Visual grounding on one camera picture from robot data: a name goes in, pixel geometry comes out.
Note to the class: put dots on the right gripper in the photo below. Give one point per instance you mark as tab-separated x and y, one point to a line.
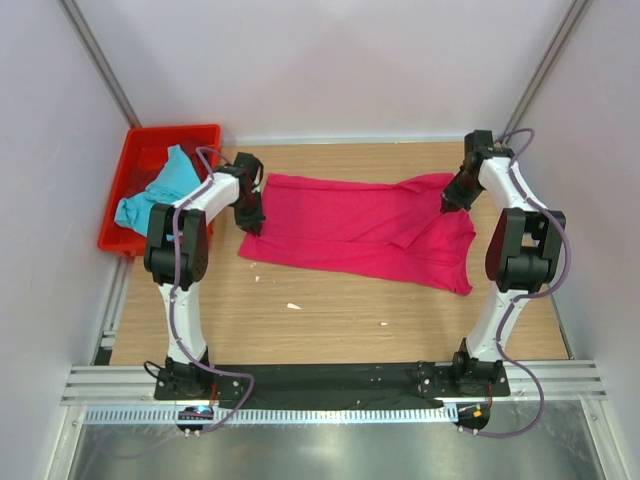
451	201

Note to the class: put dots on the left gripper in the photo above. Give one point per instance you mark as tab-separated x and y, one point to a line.
253	223

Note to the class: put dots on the pink t-shirt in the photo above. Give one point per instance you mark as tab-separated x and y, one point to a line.
394	232

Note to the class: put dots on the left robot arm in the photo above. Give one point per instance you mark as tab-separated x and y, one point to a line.
177	255

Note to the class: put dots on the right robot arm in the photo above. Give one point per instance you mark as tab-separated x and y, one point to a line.
521	258

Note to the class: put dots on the turquoise t-shirt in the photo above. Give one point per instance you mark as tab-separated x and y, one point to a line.
175	180

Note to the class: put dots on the red plastic bin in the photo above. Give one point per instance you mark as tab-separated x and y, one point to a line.
156	165

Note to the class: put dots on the right round black connector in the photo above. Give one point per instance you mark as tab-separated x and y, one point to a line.
472	418

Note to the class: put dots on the right aluminium corner post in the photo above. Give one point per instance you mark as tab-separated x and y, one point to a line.
561	37

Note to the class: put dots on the aluminium corner post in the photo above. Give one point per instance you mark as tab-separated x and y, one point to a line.
561	37
99	60

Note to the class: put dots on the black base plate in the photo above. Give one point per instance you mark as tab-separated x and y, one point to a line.
364	386

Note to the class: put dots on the left aluminium corner post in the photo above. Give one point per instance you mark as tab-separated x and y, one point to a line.
99	60

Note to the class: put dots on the aluminium front rail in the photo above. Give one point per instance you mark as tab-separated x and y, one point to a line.
553	379

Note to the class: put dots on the white slotted cable duct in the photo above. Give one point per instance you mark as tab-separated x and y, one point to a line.
167	414

